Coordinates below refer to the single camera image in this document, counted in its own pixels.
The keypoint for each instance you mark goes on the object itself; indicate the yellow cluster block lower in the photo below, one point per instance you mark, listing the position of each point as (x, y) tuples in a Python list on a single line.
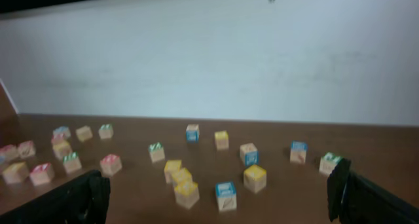
[(187, 194)]

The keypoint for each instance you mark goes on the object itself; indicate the red O block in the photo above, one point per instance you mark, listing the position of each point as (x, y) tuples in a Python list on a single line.
[(110, 164)]

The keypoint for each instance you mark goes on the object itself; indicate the green Z block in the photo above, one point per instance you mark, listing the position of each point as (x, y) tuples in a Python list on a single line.
[(156, 151)]

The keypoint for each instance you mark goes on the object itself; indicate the red M block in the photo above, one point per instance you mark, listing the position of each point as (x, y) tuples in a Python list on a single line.
[(9, 152)]

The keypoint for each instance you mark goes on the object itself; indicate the yellow cluster block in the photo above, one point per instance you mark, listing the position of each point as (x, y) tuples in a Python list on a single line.
[(187, 194), (171, 167), (180, 176)]

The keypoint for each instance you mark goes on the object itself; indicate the top yellow block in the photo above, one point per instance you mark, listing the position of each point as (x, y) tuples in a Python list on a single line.
[(221, 140)]

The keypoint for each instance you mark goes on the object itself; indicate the wooden block blue edge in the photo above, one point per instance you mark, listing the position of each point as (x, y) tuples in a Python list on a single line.
[(249, 154)]

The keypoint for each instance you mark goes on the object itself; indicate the blue E block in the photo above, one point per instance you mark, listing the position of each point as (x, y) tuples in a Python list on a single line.
[(226, 196)]

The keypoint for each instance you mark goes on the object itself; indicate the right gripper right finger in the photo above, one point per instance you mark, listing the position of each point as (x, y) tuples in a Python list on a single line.
[(353, 199)]

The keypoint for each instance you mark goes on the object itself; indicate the left green R block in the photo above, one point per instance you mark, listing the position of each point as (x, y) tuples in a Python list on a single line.
[(71, 162)]

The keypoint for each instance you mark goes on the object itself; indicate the yellow cluster block middle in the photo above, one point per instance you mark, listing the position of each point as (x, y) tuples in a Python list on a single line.
[(180, 176)]

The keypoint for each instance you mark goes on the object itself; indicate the blue X block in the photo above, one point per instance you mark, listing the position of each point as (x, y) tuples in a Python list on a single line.
[(298, 152)]

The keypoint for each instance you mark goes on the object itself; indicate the blue 5 block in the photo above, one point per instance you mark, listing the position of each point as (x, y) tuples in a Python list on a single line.
[(63, 130)]

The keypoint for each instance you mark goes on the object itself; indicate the plain wooden yellow block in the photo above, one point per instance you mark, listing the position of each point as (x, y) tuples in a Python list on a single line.
[(84, 133)]

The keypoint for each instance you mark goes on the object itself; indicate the red 9 block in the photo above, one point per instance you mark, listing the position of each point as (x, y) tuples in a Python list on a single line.
[(26, 149)]

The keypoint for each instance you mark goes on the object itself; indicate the green L block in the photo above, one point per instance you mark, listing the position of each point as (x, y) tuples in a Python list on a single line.
[(106, 131)]

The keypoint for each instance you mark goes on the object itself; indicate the green J block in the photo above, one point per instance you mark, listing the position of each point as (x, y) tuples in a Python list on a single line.
[(328, 163)]

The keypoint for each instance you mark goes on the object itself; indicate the right yellow block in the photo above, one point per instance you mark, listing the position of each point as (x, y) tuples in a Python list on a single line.
[(255, 178)]

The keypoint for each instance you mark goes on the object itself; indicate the yellow cluster block upper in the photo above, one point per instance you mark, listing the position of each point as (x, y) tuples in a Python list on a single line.
[(171, 167)]

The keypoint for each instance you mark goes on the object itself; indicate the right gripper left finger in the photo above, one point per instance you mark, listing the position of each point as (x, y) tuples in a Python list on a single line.
[(82, 200)]

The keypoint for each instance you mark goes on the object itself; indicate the upper left yellow block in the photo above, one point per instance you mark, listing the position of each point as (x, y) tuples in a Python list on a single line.
[(62, 149)]

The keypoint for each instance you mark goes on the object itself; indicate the yellow O block middle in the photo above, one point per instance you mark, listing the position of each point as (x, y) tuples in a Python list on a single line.
[(16, 173)]

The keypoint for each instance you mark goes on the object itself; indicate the lower red A block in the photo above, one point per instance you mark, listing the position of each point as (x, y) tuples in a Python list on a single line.
[(42, 174)]

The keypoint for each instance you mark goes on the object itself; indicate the wooden block blue side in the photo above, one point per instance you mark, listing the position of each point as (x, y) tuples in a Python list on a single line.
[(192, 133)]

